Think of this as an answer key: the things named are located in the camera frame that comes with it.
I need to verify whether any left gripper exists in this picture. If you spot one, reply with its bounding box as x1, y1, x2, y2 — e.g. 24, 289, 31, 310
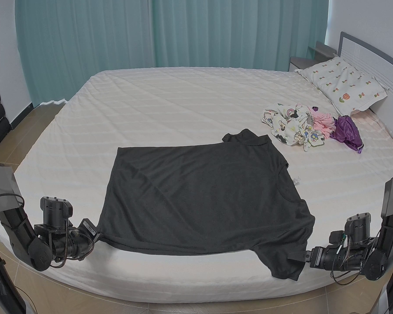
65, 219, 98, 260

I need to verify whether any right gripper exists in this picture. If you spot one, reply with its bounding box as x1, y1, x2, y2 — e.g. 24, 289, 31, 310
309, 245, 348, 271

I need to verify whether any black T-shirt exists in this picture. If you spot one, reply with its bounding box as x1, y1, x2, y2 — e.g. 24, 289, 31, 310
98, 128, 316, 281

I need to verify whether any bed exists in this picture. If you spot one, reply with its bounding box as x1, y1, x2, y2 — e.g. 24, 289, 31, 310
0, 31, 393, 305

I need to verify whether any purple garment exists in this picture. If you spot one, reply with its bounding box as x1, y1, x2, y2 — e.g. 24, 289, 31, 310
330, 115, 365, 154

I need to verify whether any pink garment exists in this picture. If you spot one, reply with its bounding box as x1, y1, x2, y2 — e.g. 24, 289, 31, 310
309, 107, 336, 140

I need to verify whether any white printed garment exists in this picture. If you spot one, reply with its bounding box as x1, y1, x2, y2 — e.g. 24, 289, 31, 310
260, 103, 325, 152

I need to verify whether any white printed pillow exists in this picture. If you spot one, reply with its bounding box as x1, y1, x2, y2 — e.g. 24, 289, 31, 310
295, 56, 390, 116

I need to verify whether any grey bedside table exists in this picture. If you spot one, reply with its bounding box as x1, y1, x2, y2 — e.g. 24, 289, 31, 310
290, 41, 337, 72

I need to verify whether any blue-green curtain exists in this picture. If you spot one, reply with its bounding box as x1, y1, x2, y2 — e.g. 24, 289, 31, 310
16, 0, 154, 107
151, 0, 329, 73

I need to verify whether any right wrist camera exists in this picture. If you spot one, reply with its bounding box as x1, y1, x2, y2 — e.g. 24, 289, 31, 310
329, 230, 346, 246

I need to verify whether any black cable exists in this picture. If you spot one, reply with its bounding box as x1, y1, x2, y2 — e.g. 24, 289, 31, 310
49, 252, 87, 270
329, 267, 362, 286

